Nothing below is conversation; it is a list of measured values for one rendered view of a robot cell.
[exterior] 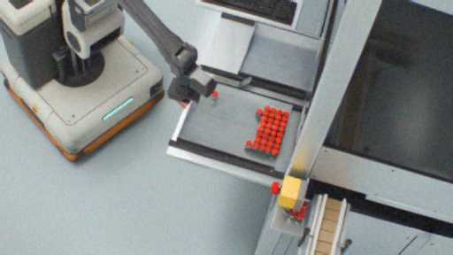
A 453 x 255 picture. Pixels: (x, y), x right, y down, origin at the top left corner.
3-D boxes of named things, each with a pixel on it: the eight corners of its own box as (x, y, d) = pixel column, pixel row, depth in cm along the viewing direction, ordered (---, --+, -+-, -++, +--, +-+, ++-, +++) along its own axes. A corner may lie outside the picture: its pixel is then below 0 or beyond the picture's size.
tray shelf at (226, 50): (337, 45, 229) (339, 42, 228) (303, 197, 191) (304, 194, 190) (223, 13, 233) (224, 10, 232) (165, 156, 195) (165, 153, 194)
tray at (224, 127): (291, 111, 207) (293, 105, 205) (272, 172, 193) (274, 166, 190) (200, 83, 210) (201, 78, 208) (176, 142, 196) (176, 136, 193)
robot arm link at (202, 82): (188, 42, 167) (168, 62, 164) (219, 61, 164) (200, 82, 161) (191, 64, 178) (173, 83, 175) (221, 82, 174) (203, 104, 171)
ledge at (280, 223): (318, 206, 190) (320, 204, 188) (310, 241, 183) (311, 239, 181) (279, 195, 191) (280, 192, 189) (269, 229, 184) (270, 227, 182)
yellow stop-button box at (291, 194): (303, 191, 181) (308, 181, 175) (297, 211, 178) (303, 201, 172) (280, 184, 182) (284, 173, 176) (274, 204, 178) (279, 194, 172)
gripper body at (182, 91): (197, 104, 179) (198, 90, 173) (166, 96, 180) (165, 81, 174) (203, 88, 183) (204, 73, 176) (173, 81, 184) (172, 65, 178)
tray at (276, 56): (337, 51, 225) (339, 45, 222) (326, 102, 211) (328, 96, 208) (254, 27, 228) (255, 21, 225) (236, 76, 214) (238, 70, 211)
